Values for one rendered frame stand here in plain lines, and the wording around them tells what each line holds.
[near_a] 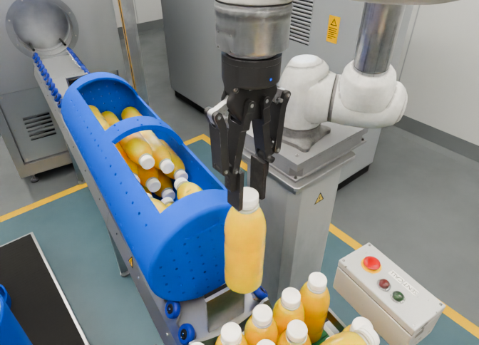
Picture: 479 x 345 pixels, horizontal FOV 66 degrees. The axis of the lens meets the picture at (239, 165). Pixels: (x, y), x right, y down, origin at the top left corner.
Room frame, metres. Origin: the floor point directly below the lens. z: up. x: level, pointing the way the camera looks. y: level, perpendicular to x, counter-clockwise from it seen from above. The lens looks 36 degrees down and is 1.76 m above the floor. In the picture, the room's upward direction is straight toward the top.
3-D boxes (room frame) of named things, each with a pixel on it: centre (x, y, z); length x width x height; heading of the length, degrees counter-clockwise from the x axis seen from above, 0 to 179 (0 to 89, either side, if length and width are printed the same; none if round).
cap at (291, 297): (0.45, -0.11, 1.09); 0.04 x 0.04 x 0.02
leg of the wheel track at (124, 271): (1.35, 0.66, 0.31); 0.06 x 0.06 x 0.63; 33
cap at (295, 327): (0.38, -0.11, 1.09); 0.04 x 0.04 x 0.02
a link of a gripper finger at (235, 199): (0.43, 0.01, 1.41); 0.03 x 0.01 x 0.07; 38
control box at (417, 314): (0.49, -0.32, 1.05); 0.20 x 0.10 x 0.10; 33
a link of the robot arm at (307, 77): (1.13, -0.22, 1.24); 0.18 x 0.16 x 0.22; 72
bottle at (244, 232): (0.43, -0.01, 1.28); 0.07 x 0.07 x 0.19
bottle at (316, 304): (0.49, -0.17, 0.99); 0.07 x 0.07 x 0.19
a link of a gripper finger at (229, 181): (0.42, 0.02, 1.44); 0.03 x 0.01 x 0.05; 128
